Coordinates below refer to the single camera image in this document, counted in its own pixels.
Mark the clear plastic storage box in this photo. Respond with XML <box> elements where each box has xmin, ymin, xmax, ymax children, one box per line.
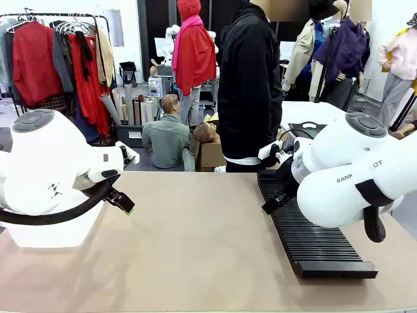
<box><xmin>5</xmin><ymin>194</ymin><xmax>104</xmax><ymax>248</ymax></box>

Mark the brown cardboard box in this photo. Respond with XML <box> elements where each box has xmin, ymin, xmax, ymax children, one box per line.
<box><xmin>194</xmin><ymin>139</ymin><xmax>227</xmax><ymax>173</ymax></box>

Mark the beige paper roll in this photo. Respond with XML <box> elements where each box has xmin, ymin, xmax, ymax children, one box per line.
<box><xmin>111</xmin><ymin>87</ymin><xmax>125</xmax><ymax>122</ymax></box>

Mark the person torso black jacket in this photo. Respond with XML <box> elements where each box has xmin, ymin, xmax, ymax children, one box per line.
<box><xmin>216</xmin><ymin>0</ymin><xmax>283</xmax><ymax>173</ymax></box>

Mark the black slotted PCB rack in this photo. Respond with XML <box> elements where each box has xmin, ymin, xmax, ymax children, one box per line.
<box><xmin>257</xmin><ymin>169</ymin><xmax>379</xmax><ymax>279</ymax></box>

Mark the grey hanging garment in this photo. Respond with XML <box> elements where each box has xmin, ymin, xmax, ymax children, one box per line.
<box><xmin>51</xmin><ymin>28</ymin><xmax>75</xmax><ymax>95</ymax></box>

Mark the slanted grey paper roll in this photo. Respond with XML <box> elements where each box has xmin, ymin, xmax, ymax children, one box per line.
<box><xmin>99</xmin><ymin>92</ymin><xmax>122</xmax><ymax>127</ymax></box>

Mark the brown-haired mannequin head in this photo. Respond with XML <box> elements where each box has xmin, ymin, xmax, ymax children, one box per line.
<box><xmin>193</xmin><ymin>122</ymin><xmax>222</xmax><ymax>144</ymax></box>

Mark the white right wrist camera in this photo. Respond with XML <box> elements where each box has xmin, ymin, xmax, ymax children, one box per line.
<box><xmin>258</xmin><ymin>140</ymin><xmax>285</xmax><ymax>161</ymax></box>

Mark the seated mannequin grey-green jacket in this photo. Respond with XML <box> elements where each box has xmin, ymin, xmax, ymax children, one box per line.
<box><xmin>141</xmin><ymin>93</ymin><xmax>196</xmax><ymax>172</ymax></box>

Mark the white table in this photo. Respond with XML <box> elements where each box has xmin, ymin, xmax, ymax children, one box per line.
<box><xmin>280</xmin><ymin>100</ymin><xmax>350</xmax><ymax>132</ymax></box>

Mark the grey storage bin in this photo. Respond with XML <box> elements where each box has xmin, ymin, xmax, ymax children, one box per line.
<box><xmin>114</xmin><ymin>123</ymin><xmax>145</xmax><ymax>149</ymax></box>

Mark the mannequin in beige coat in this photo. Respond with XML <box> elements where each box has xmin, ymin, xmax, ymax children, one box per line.
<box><xmin>281</xmin><ymin>0</ymin><xmax>328</xmax><ymax>102</ymax></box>

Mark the mannequin in red coat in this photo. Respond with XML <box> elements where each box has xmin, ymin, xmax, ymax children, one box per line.
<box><xmin>171</xmin><ymin>0</ymin><xmax>218</xmax><ymax>127</ymax></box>

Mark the black hanging scarf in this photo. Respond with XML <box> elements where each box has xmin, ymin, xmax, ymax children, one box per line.
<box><xmin>74</xmin><ymin>31</ymin><xmax>94</xmax><ymax>82</ymax></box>

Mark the mannequin in purple jacket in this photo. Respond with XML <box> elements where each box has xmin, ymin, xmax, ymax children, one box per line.
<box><xmin>311</xmin><ymin>16</ymin><xmax>371</xmax><ymax>112</ymax></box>

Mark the beige hanging garment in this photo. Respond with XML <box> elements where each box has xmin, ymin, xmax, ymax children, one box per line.
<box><xmin>95</xmin><ymin>25</ymin><xmax>115</xmax><ymax>88</ymax></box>

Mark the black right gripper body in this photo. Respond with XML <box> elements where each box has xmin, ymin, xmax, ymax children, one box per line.
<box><xmin>285</xmin><ymin>171</ymin><xmax>299</xmax><ymax>198</ymax></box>

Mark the red hanging jacket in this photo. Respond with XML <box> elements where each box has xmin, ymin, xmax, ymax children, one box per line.
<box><xmin>12</xmin><ymin>21</ymin><xmax>63</xmax><ymax>106</ymax></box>

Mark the black metal clothes rack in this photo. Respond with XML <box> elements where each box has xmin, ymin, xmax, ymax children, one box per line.
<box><xmin>0</xmin><ymin>12</ymin><xmax>113</xmax><ymax>108</ymax></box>

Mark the red hanging dress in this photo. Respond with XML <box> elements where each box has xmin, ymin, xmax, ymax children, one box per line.
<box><xmin>67</xmin><ymin>32</ymin><xmax>111</xmax><ymax>137</ymax></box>

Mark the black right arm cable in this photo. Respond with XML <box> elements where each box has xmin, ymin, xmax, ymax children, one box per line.
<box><xmin>362</xmin><ymin>203</ymin><xmax>388</xmax><ymax>243</ymax></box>

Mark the mannequin in pink hoodie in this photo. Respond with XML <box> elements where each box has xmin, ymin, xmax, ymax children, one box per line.
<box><xmin>377</xmin><ymin>12</ymin><xmax>417</xmax><ymax>128</ymax></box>

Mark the tall grey paper roll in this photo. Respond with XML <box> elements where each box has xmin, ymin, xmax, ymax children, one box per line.
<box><xmin>123</xmin><ymin>83</ymin><xmax>136</xmax><ymax>127</ymax></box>

